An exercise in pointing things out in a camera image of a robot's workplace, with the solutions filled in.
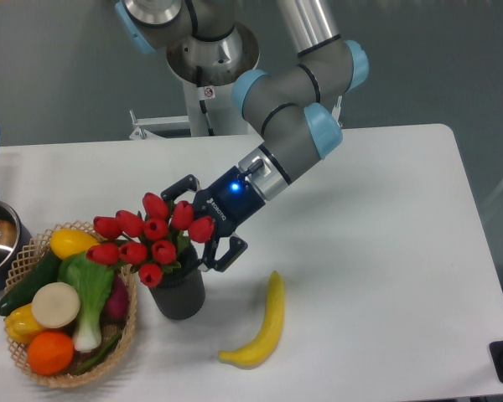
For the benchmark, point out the green bean pod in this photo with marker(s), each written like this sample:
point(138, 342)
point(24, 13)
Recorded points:
point(100, 355)

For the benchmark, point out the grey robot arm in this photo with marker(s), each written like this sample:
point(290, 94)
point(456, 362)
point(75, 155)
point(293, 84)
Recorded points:
point(215, 58)

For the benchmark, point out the yellow banana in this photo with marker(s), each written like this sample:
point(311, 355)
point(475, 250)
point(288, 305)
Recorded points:
point(262, 346)

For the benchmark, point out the green cucumber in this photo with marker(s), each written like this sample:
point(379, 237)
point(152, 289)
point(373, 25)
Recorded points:
point(43, 273)

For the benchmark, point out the dark grey ribbed vase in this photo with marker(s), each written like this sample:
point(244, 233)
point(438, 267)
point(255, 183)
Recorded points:
point(181, 294)

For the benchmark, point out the purple red onion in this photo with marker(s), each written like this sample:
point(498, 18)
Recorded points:
point(117, 303)

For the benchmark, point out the green bok choy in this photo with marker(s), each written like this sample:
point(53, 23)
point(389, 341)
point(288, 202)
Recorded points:
point(92, 283)

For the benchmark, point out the orange fruit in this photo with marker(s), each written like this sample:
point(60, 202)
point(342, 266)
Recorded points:
point(50, 352)

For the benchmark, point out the woven wicker basket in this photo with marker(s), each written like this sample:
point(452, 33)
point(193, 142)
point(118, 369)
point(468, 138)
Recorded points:
point(26, 259)

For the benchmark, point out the yellow bell pepper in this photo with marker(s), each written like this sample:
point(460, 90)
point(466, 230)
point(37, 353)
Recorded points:
point(21, 326)

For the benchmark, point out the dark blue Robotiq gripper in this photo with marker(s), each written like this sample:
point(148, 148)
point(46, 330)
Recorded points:
point(229, 201)

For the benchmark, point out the red tulip bouquet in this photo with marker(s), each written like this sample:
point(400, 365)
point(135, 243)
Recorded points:
point(153, 242)

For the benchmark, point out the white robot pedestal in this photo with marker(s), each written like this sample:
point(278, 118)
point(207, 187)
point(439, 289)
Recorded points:
point(276, 114)

